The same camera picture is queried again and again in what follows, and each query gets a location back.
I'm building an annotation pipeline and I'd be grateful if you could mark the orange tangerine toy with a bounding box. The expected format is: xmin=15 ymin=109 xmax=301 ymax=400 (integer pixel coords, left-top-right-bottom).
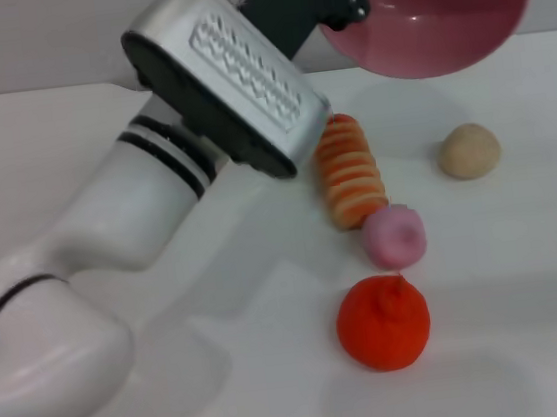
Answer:
xmin=330 ymin=270 xmax=438 ymax=379

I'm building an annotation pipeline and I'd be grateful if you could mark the pink peach toy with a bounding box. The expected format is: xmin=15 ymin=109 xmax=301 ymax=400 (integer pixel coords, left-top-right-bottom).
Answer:
xmin=358 ymin=201 xmax=432 ymax=275

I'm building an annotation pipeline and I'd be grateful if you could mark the beige round bun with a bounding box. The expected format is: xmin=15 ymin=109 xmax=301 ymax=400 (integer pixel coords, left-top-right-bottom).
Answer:
xmin=432 ymin=118 xmax=505 ymax=183

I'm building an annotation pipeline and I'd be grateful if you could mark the orange striped bread roll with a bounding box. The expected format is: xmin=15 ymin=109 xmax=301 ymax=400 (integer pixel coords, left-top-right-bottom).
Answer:
xmin=308 ymin=109 xmax=393 ymax=236

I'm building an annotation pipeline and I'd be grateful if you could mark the pink plastic bowl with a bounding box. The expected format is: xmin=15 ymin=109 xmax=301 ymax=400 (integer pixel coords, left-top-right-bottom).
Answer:
xmin=316 ymin=0 xmax=543 ymax=91

